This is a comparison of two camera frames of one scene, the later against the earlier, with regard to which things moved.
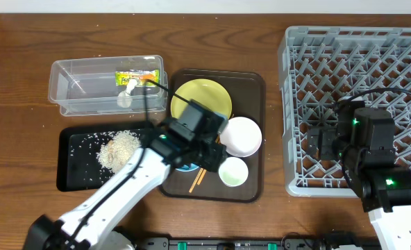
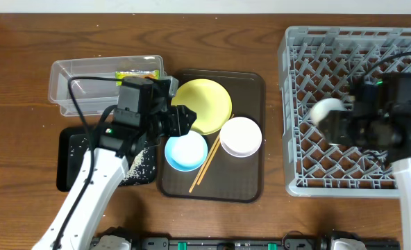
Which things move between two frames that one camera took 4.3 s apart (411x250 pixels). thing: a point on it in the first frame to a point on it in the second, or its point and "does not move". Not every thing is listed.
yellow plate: [205, 92] does not move
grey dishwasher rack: [382, 67] does not move
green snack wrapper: [122, 78] does not move
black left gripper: [219, 155] to [178, 121]
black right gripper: [319, 143] to [335, 126]
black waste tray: [78, 168] does not move
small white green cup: [233, 171] to [321, 107]
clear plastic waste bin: [87, 87] does not move
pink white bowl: [241, 136] does not move
